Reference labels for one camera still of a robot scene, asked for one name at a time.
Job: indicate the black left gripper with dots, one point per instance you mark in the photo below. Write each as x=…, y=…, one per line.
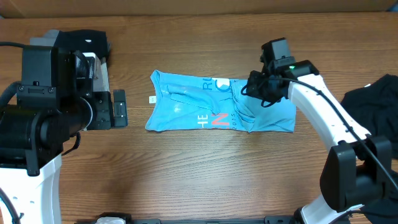
x=102, y=103

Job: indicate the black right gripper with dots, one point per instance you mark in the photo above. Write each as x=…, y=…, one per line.
x=252, y=89

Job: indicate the light blue printed t-shirt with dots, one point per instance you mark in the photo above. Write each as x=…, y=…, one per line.
x=188, y=102

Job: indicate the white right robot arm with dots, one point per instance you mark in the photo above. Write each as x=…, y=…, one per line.
x=357, y=170

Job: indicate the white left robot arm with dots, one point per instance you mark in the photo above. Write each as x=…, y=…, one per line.
x=61, y=94

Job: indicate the black folded garment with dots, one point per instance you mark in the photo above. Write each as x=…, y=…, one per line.
x=85, y=41

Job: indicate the grey folded garment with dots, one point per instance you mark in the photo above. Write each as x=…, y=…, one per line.
x=49, y=38

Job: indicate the black cloth pile right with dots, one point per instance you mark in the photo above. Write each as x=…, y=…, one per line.
x=375, y=107

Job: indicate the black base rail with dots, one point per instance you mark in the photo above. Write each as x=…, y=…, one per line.
x=128, y=219

